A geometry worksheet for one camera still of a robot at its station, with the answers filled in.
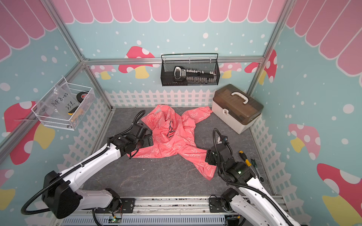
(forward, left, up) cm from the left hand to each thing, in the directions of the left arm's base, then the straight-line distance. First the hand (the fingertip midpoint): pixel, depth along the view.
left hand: (145, 142), depth 83 cm
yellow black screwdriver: (-2, -62, -13) cm, 63 cm away
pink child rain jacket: (+14, -14, -11) cm, 23 cm away
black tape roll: (+18, +36, +19) cm, 45 cm away
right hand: (-7, -38, +3) cm, 39 cm away
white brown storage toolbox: (+24, -57, +5) cm, 62 cm away
